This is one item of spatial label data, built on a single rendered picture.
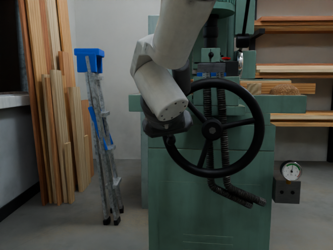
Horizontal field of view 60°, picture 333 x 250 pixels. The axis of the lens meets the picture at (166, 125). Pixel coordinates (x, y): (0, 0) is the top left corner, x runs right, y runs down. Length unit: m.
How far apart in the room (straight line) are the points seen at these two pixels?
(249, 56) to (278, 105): 0.37
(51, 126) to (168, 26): 1.96
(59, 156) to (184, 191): 1.50
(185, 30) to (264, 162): 0.72
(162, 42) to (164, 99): 0.10
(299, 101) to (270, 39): 2.70
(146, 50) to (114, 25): 3.18
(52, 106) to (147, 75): 1.86
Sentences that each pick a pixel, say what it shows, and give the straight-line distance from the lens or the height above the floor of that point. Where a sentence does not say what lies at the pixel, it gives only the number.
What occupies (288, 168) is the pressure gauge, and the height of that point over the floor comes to 0.67.
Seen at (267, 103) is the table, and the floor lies 0.87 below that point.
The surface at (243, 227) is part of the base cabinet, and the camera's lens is 1.13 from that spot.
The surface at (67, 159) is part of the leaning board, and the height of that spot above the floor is 0.36.
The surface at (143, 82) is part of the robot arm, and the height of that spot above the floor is 0.94.
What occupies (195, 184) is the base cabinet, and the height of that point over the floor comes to 0.58.
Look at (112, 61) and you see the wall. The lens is 3.61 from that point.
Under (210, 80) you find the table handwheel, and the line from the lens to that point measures 0.81.
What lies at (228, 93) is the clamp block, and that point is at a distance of 0.91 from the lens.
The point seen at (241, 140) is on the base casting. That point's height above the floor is 0.74.
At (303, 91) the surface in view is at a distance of 1.21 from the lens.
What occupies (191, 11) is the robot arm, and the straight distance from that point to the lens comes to 0.40.
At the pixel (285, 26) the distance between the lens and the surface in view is 3.33.
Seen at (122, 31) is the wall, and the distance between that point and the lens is 3.63.
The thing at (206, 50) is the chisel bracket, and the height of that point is 1.06.
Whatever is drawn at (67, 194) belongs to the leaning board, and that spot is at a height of 0.07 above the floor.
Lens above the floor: 0.94
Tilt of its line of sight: 8 degrees down
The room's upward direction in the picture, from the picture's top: straight up
